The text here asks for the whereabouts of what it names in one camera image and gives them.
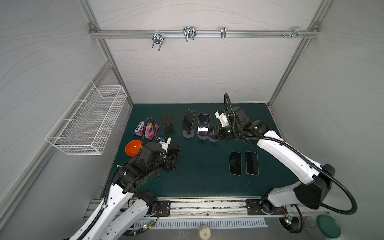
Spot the phone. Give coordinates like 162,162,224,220
229,152,242,176
246,151,259,176
167,143,181,157
182,109,195,132
197,114,210,137

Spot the black folding phone stand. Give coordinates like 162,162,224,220
162,114,175,135

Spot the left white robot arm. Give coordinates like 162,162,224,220
71,135,178,240

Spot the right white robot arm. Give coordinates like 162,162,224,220
208,94,358,215

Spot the grey round stand base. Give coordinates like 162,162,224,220
183,129,195,139

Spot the purple Fox's candy bag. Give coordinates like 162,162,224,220
132,121,160,141

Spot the orange plastic bowl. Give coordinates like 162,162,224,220
125,140,142,157

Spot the round white puck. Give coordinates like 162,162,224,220
198,226,212,240

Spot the green lid jar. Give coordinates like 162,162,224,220
305,215,342,239

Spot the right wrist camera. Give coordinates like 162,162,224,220
215,109,230,128

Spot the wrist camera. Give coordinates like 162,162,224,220
215,109,230,128
158,136,172,154

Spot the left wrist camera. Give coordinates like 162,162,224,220
158,136,172,154

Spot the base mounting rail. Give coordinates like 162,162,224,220
83,196,329,220

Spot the white wire basket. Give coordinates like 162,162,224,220
45,80,127,156

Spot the aluminium crossbar rail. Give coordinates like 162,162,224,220
88,22,321,41

